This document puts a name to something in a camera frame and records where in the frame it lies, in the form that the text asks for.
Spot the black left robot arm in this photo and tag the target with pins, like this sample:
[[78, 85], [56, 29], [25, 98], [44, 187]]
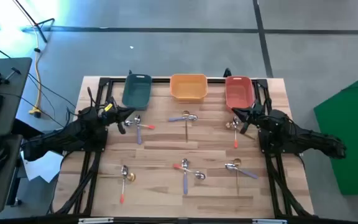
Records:
[[73, 133]]

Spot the white paper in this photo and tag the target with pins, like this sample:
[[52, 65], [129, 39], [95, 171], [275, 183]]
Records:
[[42, 168]]

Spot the yellow tag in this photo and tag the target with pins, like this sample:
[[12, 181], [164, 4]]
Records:
[[108, 107]]

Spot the black table clamp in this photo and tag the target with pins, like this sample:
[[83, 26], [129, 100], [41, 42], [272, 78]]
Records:
[[130, 72], [227, 73]]

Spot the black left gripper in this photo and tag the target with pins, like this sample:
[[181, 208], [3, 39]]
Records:
[[110, 115]]

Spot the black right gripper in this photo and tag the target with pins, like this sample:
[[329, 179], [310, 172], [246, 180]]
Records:
[[257, 114]]

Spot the black floor stand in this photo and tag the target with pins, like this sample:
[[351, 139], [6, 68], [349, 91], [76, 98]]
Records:
[[44, 37]]

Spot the dark grey desk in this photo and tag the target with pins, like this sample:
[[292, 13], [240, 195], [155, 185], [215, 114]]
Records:
[[2, 194]]

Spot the yellow plastic bin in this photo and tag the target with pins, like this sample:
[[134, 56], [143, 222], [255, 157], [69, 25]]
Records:
[[188, 88]]

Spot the black edge rail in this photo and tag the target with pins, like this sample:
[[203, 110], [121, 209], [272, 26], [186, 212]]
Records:
[[179, 221]]

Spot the red-orange plastic bin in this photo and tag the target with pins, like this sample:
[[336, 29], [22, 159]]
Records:
[[239, 93]]

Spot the black aluminium table frame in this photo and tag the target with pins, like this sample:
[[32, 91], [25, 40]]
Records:
[[160, 80]]

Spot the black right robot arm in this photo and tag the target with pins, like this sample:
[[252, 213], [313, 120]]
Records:
[[291, 133]]

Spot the silver bracket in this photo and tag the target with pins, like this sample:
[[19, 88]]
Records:
[[269, 221], [95, 220]]

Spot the green board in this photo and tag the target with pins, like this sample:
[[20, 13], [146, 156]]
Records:
[[350, 133]]

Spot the dark green plastic bin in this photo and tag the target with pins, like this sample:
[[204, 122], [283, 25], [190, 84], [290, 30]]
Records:
[[137, 93]]

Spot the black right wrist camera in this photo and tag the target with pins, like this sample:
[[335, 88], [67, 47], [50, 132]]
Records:
[[244, 128]]

